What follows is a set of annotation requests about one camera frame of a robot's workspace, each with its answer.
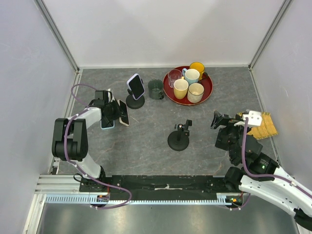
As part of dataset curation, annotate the dark green mug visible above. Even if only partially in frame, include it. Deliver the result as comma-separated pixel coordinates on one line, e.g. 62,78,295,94
148,79,164,100

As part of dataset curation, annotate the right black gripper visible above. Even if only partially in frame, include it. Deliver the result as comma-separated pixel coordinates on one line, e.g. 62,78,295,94
210,110,250,162

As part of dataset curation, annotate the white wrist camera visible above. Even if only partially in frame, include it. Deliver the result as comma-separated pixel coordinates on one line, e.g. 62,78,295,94
107,88,115,103
234,110,262,128

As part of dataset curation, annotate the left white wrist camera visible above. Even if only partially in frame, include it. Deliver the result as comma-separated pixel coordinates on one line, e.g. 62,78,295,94
107,88,115,103

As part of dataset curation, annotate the slotted cable duct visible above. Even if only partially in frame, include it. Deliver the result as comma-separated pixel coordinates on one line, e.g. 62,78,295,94
45,194,243,205

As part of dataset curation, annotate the woven bamboo mat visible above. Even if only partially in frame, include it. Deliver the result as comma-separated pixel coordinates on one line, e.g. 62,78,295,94
247,112,278,140

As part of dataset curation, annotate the red round tray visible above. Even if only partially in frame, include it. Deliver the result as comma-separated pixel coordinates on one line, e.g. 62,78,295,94
163,73,213,106

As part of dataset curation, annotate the cream case phone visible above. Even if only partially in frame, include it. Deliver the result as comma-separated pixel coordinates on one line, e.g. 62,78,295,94
117,99,130,126

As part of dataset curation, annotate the pale yellow cup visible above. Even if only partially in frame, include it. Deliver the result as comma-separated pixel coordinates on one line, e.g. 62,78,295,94
174,77,189,99

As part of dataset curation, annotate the blue case phone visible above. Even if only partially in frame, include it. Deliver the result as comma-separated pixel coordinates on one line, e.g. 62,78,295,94
100,117,115,130

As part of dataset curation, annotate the purple case phone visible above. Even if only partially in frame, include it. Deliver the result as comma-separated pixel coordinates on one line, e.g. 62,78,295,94
127,74,145,100

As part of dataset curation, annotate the black phone stand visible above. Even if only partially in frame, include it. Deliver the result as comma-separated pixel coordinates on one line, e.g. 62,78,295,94
126,89,145,109
167,119,193,151

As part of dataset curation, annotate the orange yellow mug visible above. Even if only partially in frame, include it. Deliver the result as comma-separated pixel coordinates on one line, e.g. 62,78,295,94
189,62,205,80

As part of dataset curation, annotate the light blue mug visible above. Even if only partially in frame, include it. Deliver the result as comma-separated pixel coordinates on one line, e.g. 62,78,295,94
182,68,200,85

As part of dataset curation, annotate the clear glass cup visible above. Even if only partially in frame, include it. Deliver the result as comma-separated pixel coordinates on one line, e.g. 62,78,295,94
168,69,182,88

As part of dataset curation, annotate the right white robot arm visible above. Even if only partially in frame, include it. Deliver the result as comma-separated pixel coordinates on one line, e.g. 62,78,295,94
211,110,312,231

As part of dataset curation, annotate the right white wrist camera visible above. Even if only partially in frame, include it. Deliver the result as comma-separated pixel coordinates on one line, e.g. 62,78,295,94
234,110,262,128

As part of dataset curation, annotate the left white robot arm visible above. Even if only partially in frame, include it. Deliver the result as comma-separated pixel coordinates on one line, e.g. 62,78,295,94
52,89,122,192

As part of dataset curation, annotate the beige ceramic cup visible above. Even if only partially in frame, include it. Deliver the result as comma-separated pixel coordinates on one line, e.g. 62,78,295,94
187,83,205,103

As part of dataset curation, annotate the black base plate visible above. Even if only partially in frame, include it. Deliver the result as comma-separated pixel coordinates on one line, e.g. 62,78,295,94
79,174,247,202

